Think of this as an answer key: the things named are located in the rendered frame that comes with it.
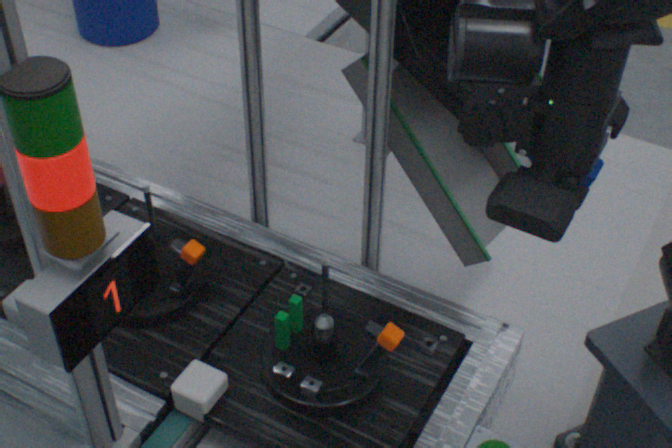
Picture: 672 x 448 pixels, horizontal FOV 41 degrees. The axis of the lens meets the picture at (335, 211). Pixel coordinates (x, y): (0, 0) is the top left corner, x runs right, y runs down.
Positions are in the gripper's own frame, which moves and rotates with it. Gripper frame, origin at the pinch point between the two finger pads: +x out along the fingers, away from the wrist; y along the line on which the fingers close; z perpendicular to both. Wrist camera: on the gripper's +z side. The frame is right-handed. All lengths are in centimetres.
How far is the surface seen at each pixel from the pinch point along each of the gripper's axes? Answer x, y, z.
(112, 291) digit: 5.1, 23.8, 28.9
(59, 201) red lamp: -6.0, 26.0, 30.1
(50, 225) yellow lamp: -3.5, 26.5, 31.1
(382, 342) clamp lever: 19.5, 5.9, 11.7
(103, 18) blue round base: 34, -48, 96
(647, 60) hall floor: 124, -245, 23
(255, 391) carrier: 28.9, 11.7, 23.5
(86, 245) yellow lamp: -1.1, 25.0, 29.3
